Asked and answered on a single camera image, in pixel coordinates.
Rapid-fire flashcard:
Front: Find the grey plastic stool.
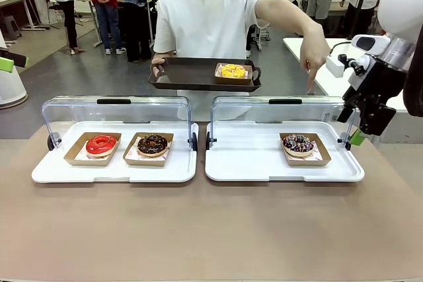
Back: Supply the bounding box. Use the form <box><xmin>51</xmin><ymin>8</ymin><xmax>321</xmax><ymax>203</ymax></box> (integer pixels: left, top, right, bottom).
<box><xmin>0</xmin><ymin>15</ymin><xmax>23</xmax><ymax>43</ymax></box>

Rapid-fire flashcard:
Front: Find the red glazed donut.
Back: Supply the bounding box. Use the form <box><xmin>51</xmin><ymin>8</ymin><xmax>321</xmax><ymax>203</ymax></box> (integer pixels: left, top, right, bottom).
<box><xmin>85</xmin><ymin>134</ymin><xmax>119</xmax><ymax>159</ymax></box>

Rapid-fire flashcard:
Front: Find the white plastic display tray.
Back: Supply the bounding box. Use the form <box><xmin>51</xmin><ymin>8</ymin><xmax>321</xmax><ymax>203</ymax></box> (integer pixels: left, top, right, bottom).
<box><xmin>204</xmin><ymin>120</ymin><xmax>365</xmax><ymax>183</ymax></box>
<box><xmin>31</xmin><ymin>120</ymin><xmax>200</xmax><ymax>184</ymax></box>

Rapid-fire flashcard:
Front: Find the person's left hand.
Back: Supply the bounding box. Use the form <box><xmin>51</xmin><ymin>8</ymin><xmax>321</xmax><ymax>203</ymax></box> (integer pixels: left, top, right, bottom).
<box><xmin>298</xmin><ymin>35</ymin><xmax>332</xmax><ymax>96</ymax></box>

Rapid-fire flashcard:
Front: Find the chocolate glazed donut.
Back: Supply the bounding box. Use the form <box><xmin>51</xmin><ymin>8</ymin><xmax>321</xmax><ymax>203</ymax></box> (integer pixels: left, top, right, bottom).
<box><xmin>136</xmin><ymin>133</ymin><xmax>169</xmax><ymax>159</ymax></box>

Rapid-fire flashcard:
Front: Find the white cone-shaped floor stand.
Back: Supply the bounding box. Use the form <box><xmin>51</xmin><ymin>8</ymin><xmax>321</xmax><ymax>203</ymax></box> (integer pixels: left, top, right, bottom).
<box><xmin>0</xmin><ymin>30</ymin><xmax>29</xmax><ymax>110</ymax></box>

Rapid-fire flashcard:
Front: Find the dark brown serving tray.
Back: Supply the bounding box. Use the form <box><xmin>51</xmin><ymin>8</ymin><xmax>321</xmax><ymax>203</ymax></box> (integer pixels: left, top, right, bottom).
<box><xmin>147</xmin><ymin>57</ymin><xmax>262</xmax><ymax>94</ymax></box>

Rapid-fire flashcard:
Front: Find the white side table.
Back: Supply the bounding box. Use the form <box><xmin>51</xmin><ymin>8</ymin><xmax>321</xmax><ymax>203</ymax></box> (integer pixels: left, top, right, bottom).
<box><xmin>282</xmin><ymin>36</ymin><xmax>423</xmax><ymax>145</ymax></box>

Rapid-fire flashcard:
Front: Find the cardboard donut box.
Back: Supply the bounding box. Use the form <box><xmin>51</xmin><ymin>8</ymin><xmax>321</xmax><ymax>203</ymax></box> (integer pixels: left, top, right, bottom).
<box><xmin>214</xmin><ymin>62</ymin><xmax>254</xmax><ymax>86</ymax></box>
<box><xmin>63</xmin><ymin>131</ymin><xmax>123</xmax><ymax>167</ymax></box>
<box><xmin>122</xmin><ymin>131</ymin><xmax>175</xmax><ymax>167</ymax></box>
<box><xmin>279</xmin><ymin>131</ymin><xmax>332</xmax><ymax>168</ymax></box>

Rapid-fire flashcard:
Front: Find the person's left forearm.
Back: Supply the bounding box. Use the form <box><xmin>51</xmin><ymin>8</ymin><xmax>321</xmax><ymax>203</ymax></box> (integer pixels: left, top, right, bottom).
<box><xmin>264</xmin><ymin>0</ymin><xmax>328</xmax><ymax>47</ymax></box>

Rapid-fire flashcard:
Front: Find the clear plastic tray lid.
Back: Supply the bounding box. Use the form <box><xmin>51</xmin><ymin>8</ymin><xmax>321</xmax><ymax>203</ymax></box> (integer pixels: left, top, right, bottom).
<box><xmin>210</xmin><ymin>95</ymin><xmax>357</xmax><ymax>151</ymax></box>
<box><xmin>41</xmin><ymin>95</ymin><xmax>196</xmax><ymax>151</ymax></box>

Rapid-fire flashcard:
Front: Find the chocolate donut with coloured sprinkles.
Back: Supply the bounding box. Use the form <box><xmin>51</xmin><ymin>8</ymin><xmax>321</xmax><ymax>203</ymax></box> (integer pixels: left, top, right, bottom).
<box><xmin>281</xmin><ymin>133</ymin><xmax>316</xmax><ymax>159</ymax></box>

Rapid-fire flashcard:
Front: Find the person's right hand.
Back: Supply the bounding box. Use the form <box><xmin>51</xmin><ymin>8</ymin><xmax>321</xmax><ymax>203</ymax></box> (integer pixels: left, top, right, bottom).
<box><xmin>150</xmin><ymin>57</ymin><xmax>166</xmax><ymax>79</ymax></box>

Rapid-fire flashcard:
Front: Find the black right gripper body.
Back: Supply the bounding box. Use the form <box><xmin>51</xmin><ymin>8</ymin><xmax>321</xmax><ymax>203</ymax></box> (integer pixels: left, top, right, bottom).
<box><xmin>341</xmin><ymin>60</ymin><xmax>406</xmax><ymax>137</ymax></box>

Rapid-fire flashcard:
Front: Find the yellow sprinkled donut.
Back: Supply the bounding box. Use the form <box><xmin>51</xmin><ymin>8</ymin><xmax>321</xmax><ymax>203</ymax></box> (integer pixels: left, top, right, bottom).
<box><xmin>219</xmin><ymin>63</ymin><xmax>247</xmax><ymax>79</ymax></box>

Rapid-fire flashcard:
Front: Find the bystander in dark clothes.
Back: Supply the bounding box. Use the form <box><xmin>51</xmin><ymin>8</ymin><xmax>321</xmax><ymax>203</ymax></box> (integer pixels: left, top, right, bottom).
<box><xmin>120</xmin><ymin>0</ymin><xmax>165</xmax><ymax>64</ymax></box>

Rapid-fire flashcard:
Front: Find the black office chair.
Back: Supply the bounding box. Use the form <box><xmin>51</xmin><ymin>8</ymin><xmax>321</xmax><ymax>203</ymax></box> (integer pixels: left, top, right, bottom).
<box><xmin>39</xmin><ymin>0</ymin><xmax>64</xmax><ymax>30</ymax></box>

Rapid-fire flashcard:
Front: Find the black lid handle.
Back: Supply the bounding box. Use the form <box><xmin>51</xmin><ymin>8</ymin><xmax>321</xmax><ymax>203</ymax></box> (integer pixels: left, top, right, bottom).
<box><xmin>268</xmin><ymin>98</ymin><xmax>303</xmax><ymax>105</ymax></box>
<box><xmin>96</xmin><ymin>98</ymin><xmax>132</xmax><ymax>106</ymax></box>

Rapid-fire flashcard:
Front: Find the person in white t-shirt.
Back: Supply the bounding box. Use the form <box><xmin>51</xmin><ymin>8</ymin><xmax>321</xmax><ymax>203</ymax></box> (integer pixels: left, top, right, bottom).
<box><xmin>153</xmin><ymin>0</ymin><xmax>271</xmax><ymax>122</ymax></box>

